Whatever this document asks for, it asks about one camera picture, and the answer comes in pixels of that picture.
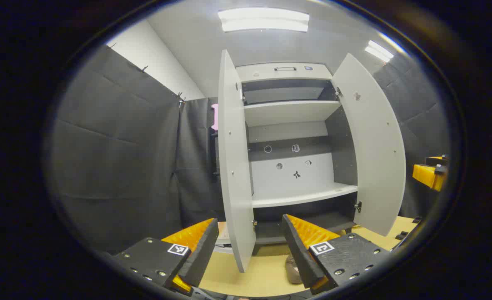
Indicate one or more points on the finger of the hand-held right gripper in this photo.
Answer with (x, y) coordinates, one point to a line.
(427, 175)

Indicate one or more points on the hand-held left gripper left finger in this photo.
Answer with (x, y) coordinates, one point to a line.
(202, 254)

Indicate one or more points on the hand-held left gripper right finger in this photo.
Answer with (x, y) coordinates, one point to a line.
(300, 254)

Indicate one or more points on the brown fuzzy shoe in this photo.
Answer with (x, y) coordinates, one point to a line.
(293, 271)

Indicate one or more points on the grey shoe cabinet door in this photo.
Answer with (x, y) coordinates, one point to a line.
(235, 166)
(375, 146)

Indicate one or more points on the grey shoe cabinet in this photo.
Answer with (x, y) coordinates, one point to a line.
(287, 112)

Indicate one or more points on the black backdrop cloth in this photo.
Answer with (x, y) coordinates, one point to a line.
(116, 158)
(420, 116)
(196, 166)

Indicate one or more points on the small ceiling light panel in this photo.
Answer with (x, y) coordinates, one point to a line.
(379, 51)

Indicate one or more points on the large ceiling light panel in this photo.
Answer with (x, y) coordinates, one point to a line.
(262, 20)

